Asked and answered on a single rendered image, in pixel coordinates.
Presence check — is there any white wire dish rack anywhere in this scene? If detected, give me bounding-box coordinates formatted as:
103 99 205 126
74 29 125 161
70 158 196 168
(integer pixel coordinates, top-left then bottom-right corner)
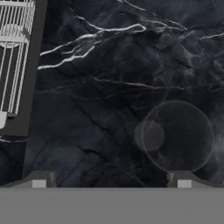
0 0 37 130

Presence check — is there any clear glass cup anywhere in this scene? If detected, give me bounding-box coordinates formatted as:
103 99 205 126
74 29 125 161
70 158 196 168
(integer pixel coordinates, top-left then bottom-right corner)
134 100 215 174

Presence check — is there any black dish rack tray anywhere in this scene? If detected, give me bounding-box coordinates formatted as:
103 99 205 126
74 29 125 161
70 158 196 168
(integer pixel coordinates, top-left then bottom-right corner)
0 0 49 137

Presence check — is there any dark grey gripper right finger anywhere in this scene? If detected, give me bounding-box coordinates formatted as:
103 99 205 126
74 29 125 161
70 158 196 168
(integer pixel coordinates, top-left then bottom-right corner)
166 171 224 189

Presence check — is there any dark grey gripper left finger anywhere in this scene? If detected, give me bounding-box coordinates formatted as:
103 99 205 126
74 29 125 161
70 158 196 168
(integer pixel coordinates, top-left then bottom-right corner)
0 171 57 189

